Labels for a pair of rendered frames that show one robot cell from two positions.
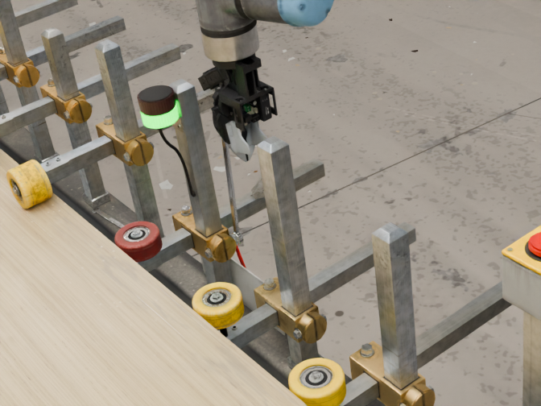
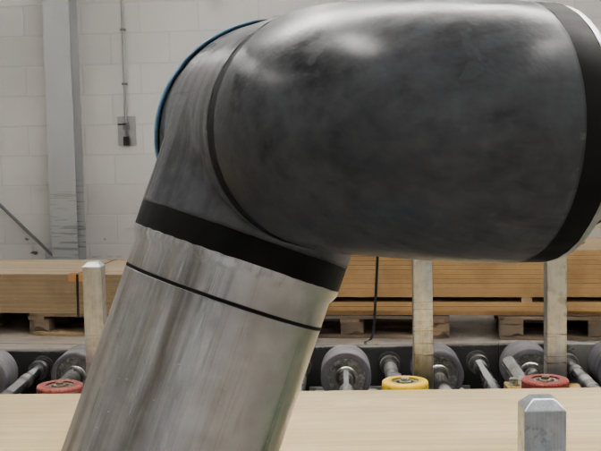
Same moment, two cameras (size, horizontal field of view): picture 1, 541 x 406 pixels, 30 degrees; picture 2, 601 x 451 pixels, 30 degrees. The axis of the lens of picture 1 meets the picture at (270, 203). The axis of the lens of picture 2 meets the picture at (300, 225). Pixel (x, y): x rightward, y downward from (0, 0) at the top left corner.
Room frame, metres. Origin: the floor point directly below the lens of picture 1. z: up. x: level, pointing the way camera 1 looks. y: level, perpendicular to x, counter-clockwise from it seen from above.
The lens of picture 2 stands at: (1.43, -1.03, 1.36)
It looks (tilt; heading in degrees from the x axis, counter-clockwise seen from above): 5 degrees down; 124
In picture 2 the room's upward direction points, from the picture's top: 1 degrees counter-clockwise
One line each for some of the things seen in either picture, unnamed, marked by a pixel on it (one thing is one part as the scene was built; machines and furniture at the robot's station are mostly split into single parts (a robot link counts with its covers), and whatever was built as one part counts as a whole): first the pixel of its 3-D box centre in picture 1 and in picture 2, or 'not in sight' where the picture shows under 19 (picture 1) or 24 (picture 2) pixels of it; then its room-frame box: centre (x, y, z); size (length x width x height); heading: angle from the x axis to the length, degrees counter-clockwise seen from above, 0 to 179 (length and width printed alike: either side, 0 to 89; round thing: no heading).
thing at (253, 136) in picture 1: (256, 137); not in sight; (1.50, 0.01, 1.04); 0.06 x 0.03 x 0.09; 32
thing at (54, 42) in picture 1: (78, 132); not in sight; (1.92, 0.38, 0.88); 0.04 x 0.04 x 0.48; 32
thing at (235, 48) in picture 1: (232, 39); not in sight; (1.49, 0.02, 1.23); 0.10 x 0.09 x 0.05; 122
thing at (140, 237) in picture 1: (142, 257); not in sight; (1.47, 0.24, 0.85); 0.08 x 0.08 x 0.11
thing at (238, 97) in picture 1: (241, 86); not in sight; (1.49, 0.02, 1.15); 0.09 x 0.08 x 0.12; 32
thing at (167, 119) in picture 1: (159, 113); not in sight; (1.47, 0.16, 1.13); 0.06 x 0.06 x 0.02
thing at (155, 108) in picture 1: (156, 100); not in sight; (1.47, 0.16, 1.16); 0.06 x 0.06 x 0.02
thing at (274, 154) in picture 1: (291, 267); not in sight; (1.29, -0.02, 0.92); 0.04 x 0.04 x 0.48; 32
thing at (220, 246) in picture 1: (203, 235); not in sight; (1.52, 0.13, 0.85); 0.14 x 0.06 x 0.05; 32
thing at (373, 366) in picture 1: (391, 382); not in sight; (1.09, -0.14, 0.82); 0.14 x 0.06 x 0.05; 32
